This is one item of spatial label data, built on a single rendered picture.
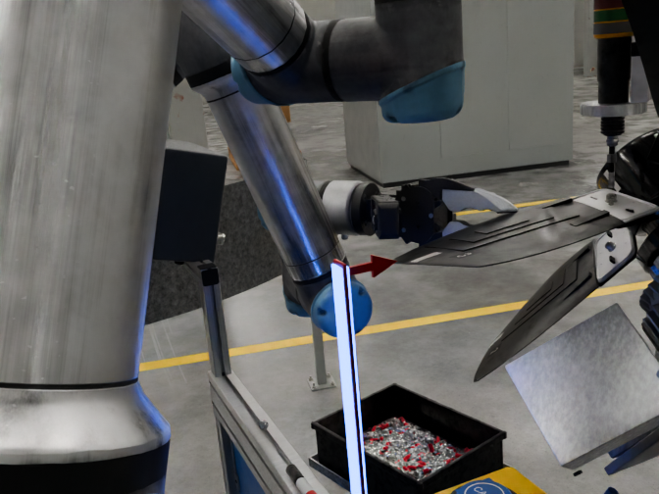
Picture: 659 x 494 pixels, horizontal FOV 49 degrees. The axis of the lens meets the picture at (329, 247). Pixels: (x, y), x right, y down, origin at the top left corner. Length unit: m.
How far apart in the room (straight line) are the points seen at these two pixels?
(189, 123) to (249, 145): 4.09
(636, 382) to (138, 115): 0.70
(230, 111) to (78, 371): 0.59
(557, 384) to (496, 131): 6.45
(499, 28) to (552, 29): 0.54
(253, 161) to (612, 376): 0.47
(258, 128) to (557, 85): 6.76
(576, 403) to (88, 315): 0.69
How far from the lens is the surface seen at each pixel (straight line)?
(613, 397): 0.88
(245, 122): 0.83
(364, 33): 0.66
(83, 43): 0.27
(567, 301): 1.01
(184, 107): 4.91
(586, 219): 0.84
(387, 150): 6.92
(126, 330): 0.28
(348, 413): 0.77
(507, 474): 0.59
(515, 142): 7.38
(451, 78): 0.64
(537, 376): 0.90
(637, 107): 0.86
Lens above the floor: 1.40
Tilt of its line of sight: 16 degrees down
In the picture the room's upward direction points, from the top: 5 degrees counter-clockwise
